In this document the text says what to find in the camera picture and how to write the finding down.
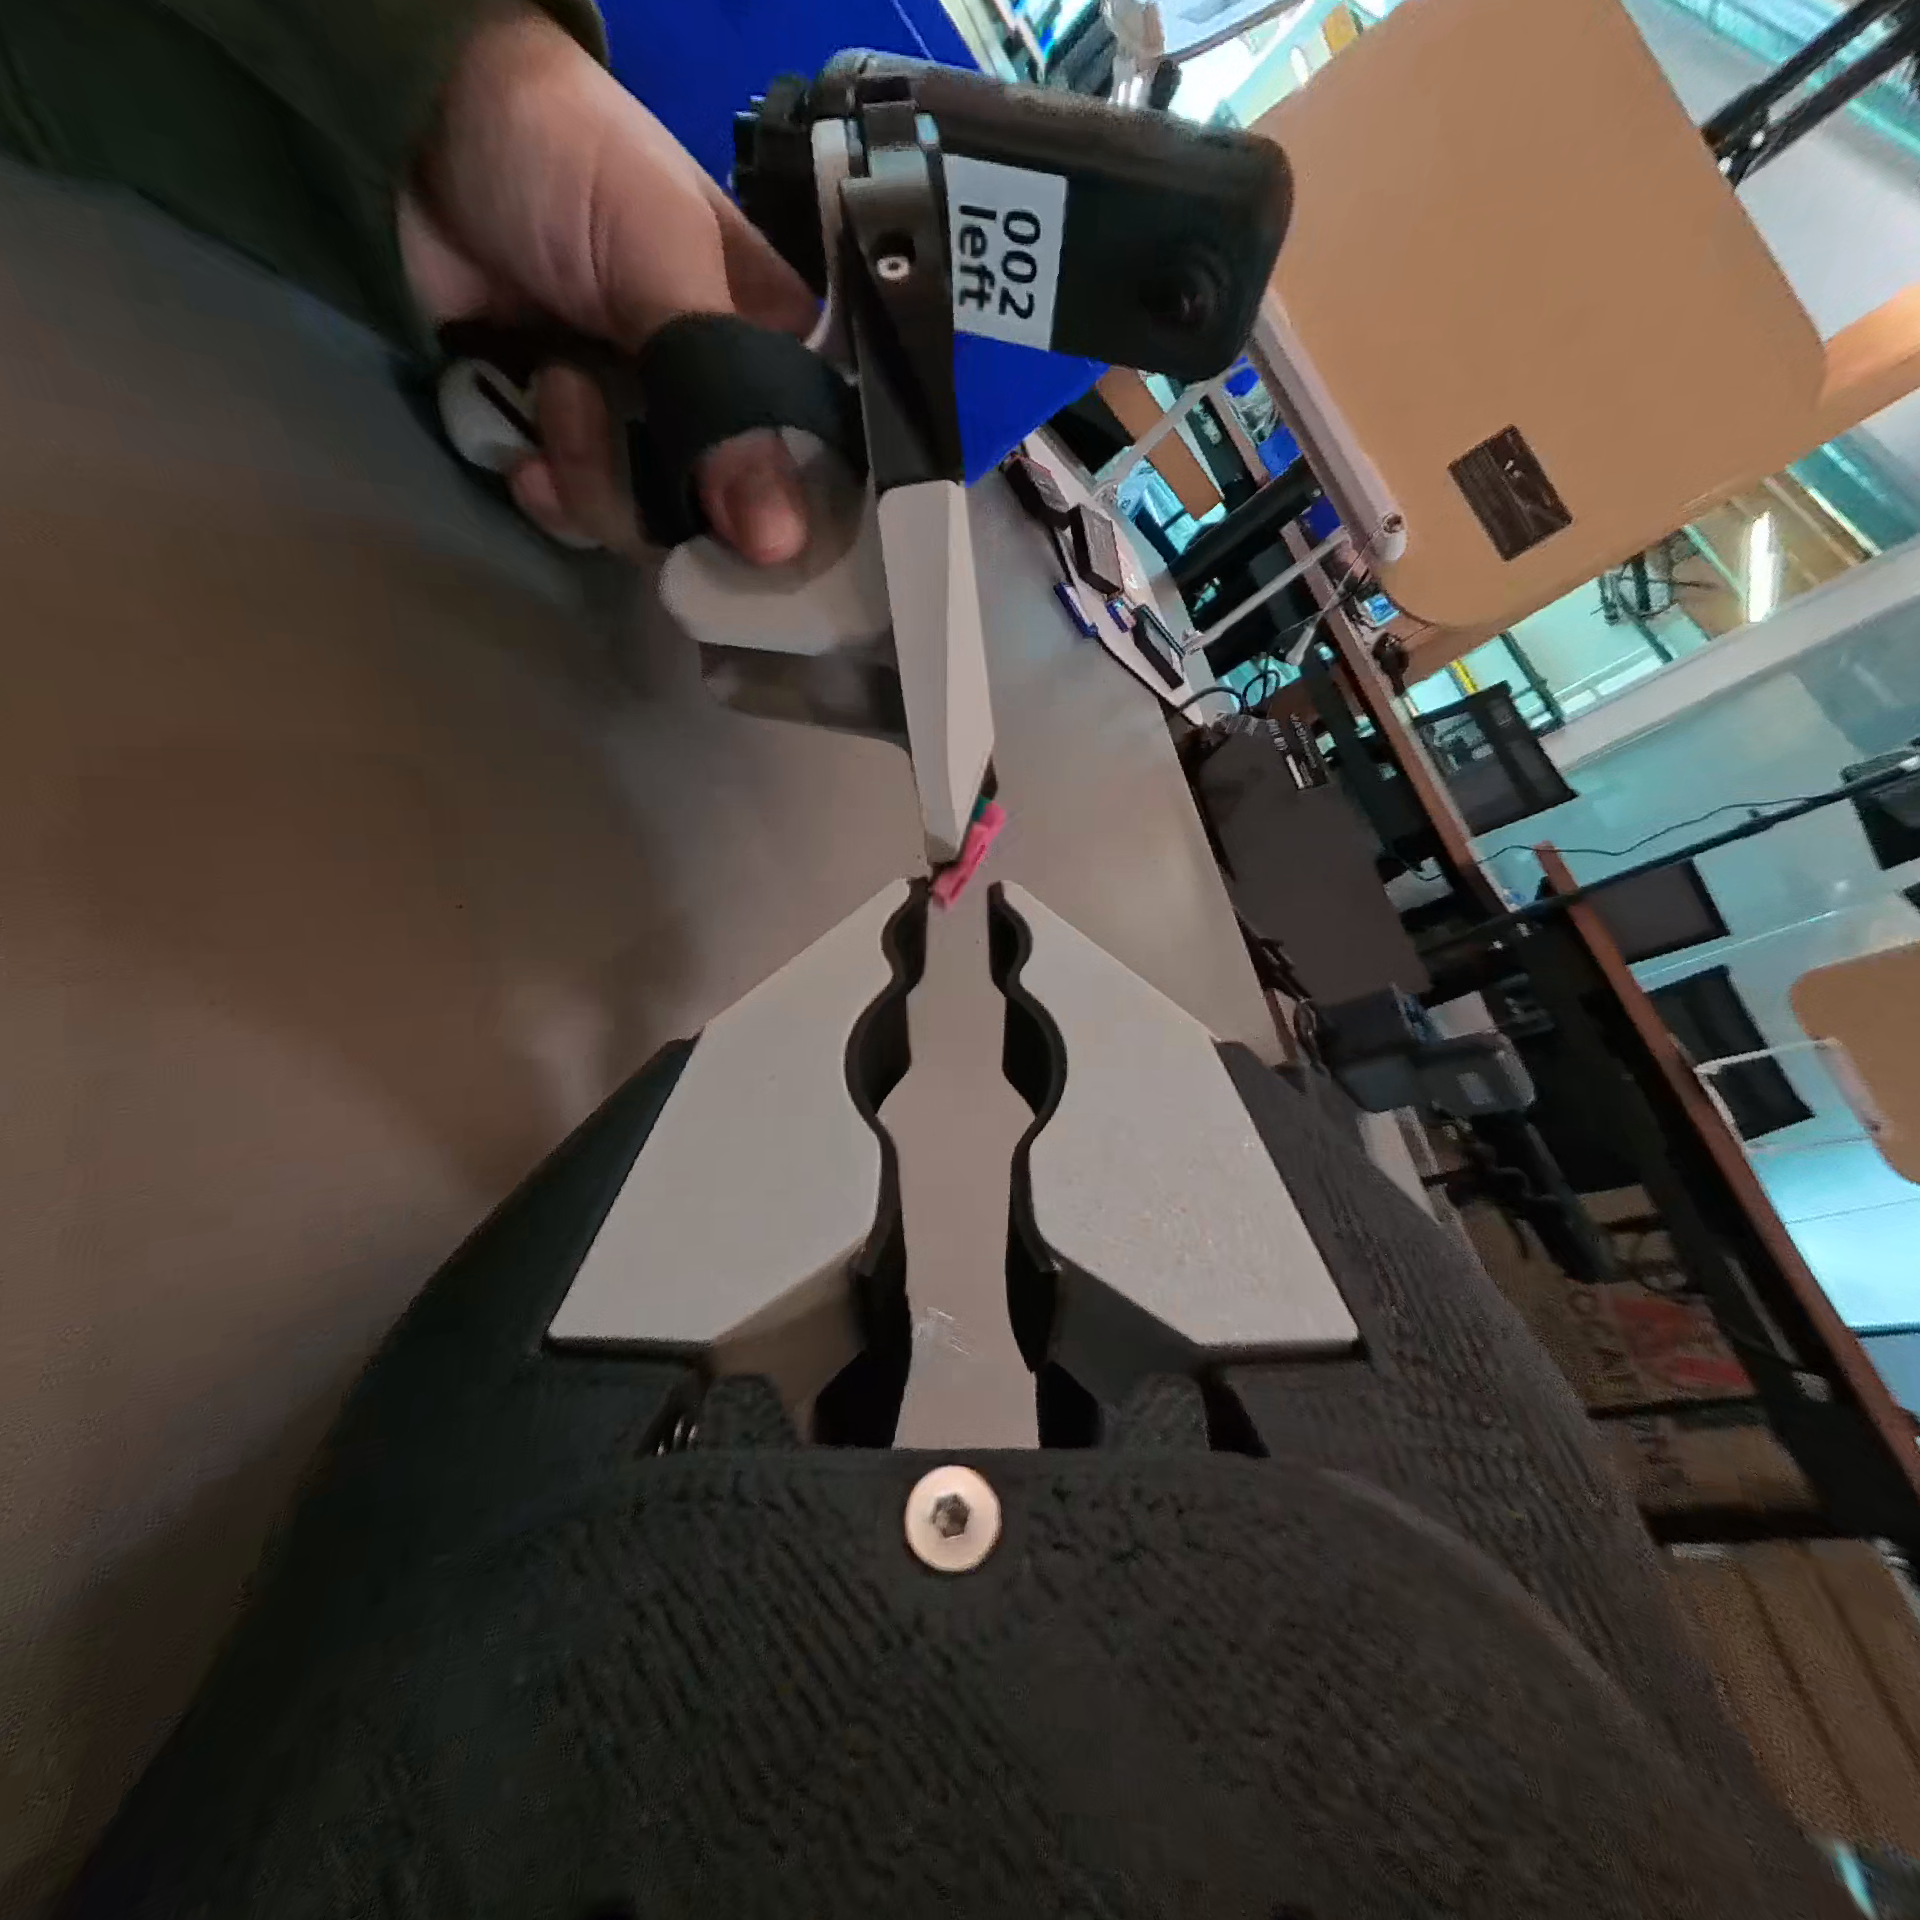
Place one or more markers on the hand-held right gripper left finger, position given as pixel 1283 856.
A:
pixel 751 1141

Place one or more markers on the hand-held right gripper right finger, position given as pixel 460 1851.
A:
pixel 1173 1173

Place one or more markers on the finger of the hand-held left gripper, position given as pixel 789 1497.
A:
pixel 938 659

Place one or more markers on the pink lego piece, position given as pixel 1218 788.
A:
pixel 959 871

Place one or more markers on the person's left forearm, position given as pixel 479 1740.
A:
pixel 224 105

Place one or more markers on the person's left hand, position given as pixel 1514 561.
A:
pixel 587 211

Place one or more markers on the blue-grey device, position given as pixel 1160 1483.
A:
pixel 1424 1061

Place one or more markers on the black box on table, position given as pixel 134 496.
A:
pixel 1305 856

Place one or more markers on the large tan divider panel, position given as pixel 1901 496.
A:
pixel 1501 271

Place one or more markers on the blue plastic bin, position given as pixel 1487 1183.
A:
pixel 676 46

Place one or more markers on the brown-edged desk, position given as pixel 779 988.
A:
pixel 1726 1173

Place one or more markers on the small tan divider panel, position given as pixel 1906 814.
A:
pixel 1869 1051

